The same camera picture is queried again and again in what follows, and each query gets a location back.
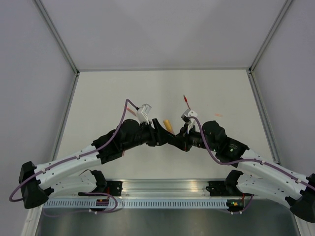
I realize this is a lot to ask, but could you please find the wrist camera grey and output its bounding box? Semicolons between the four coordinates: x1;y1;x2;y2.
136;104;152;124
181;109;198;133

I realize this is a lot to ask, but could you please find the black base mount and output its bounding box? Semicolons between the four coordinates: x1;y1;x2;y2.
105;180;123;197
205;180;251;198

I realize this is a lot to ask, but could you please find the purple cable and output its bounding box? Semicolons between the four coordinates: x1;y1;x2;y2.
9;98;140;203
189;117;310;184

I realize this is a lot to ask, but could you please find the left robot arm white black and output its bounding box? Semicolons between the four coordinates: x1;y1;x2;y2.
19;118;175;209

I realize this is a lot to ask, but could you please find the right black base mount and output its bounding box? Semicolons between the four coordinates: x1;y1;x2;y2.
205;180;251;198

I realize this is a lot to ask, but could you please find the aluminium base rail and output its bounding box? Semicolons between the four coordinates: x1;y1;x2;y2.
36;178;302;199

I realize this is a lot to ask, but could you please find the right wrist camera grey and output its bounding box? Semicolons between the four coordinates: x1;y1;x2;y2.
181;109;198;133

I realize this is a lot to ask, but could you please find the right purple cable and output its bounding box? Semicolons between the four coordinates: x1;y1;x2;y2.
189;117;310;184

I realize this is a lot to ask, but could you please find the white slotted cable duct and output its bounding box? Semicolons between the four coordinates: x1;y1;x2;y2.
44;198;228;209

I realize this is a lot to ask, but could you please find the aluminium frame post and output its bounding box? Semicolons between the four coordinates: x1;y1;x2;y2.
248;0;294;74
33;0;80;76

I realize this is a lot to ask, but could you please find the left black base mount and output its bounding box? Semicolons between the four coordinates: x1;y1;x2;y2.
105;180;123;197

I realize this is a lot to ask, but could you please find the aluminium frame left post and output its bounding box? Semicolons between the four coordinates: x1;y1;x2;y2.
33;0;80;76

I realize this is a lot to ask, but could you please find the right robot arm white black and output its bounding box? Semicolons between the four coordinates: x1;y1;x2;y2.
168;121;315;223

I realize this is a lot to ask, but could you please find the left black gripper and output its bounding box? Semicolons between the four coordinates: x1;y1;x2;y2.
122;119;176;151

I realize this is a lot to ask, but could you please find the aluminium frame right post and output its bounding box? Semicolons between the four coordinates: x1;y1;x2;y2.
248;0;294;74

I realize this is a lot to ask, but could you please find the slim orange-tip pen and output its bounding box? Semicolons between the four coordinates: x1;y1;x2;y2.
127;108;136;116

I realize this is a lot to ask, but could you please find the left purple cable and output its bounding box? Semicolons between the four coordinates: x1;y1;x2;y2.
9;98;140;203

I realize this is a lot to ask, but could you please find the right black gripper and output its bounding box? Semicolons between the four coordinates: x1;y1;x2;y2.
170;122;218;152

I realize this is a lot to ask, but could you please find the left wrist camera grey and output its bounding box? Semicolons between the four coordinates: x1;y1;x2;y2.
136;104;152;124

